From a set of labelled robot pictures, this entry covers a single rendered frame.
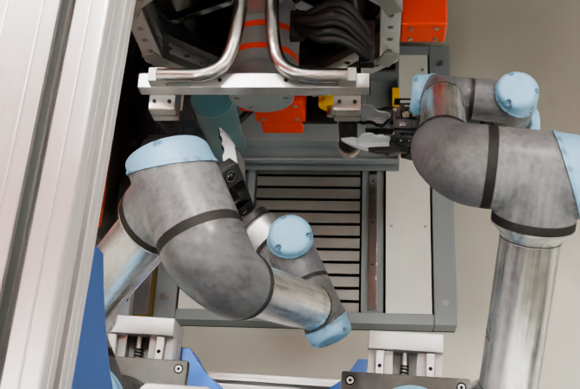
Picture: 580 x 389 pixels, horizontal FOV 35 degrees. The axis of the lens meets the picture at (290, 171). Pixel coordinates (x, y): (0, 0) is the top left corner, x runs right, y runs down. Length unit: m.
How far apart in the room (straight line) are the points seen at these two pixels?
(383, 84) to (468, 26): 0.41
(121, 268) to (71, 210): 0.87
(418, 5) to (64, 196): 1.44
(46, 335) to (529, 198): 0.91
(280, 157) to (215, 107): 0.62
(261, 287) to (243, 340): 1.32
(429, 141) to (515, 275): 0.22
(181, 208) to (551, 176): 0.48
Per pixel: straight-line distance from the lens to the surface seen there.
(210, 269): 1.14
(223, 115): 1.92
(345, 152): 1.82
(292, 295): 1.31
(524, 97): 1.62
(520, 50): 2.84
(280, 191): 2.55
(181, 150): 1.19
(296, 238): 1.51
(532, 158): 1.24
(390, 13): 1.77
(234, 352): 2.50
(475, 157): 1.23
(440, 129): 1.28
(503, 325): 1.34
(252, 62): 1.75
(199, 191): 1.16
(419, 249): 2.47
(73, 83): 0.47
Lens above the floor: 2.43
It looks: 67 degrees down
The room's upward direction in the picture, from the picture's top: 11 degrees counter-clockwise
